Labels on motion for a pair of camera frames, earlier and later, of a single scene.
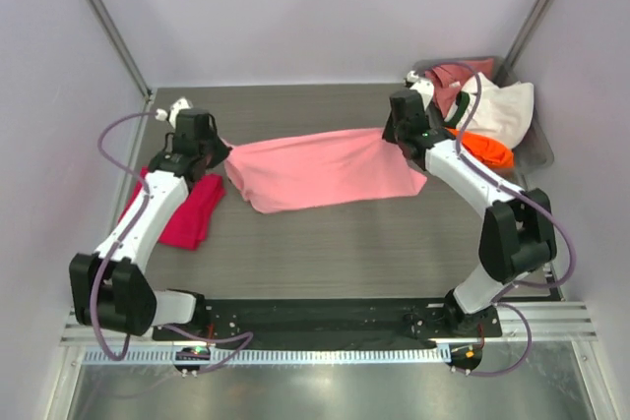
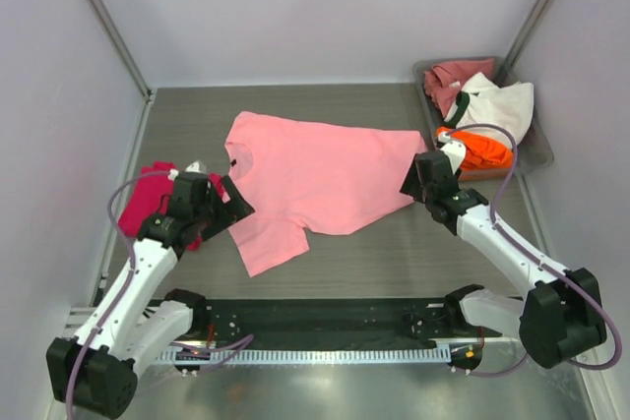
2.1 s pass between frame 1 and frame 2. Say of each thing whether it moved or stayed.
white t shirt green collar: stayed
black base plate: stayed
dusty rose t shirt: stayed
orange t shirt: stayed
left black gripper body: moved
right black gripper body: moved
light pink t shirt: moved
